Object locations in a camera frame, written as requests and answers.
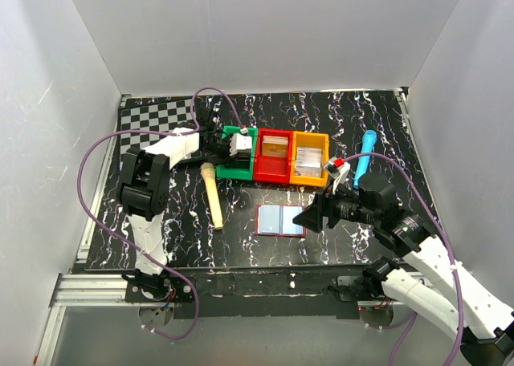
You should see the red leather card holder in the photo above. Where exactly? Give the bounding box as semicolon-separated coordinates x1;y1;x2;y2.
255;205;306;238

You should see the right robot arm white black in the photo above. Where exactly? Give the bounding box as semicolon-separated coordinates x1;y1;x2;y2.
293;173;513;365

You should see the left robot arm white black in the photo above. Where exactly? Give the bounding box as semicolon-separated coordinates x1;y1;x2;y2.
117;114;251;300

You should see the white card stack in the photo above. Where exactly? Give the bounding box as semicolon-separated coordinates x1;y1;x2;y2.
294;147;323;178

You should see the brown card stack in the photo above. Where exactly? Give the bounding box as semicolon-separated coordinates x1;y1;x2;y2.
261;135;289;158

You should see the wooden rolling pin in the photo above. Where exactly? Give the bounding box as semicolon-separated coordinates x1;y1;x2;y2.
201;162;223;230

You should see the green plastic bin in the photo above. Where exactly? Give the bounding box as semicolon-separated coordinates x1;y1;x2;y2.
216;127;259;181

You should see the red plastic bin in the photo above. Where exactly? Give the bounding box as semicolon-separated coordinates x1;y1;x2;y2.
253;128;293;184

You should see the black and grey chessboard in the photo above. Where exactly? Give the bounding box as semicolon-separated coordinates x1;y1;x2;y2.
118;97;195;154

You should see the orange plastic bin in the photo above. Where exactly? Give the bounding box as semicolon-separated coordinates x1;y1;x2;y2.
290;131;329;187

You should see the blue toy microphone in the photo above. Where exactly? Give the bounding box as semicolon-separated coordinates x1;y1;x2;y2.
353;130;377;189

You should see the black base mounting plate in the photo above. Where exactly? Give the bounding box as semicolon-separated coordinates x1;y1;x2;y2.
124;264;413;321

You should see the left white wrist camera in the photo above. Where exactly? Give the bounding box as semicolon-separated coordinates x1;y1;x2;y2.
230;133;253;157

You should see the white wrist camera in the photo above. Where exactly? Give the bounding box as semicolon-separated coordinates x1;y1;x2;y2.
323;157;350;193
230;133;253;157

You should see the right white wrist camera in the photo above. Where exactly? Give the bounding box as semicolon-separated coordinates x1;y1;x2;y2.
323;157;350;193

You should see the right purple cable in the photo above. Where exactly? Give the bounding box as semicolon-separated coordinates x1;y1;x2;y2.
341;152;467;366

